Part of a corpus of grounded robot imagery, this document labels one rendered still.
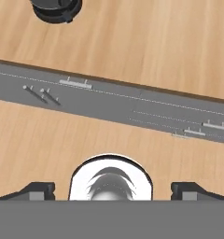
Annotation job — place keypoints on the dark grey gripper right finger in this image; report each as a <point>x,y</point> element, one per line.
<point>187,188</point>

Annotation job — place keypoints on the black round object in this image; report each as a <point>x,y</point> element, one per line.
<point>54,12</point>

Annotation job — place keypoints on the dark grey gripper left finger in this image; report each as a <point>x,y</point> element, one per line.
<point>39,188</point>

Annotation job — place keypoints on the grey cupboard run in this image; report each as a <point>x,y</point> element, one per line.
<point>117,102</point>

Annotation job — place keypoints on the white round object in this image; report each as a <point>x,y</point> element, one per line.
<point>81,183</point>

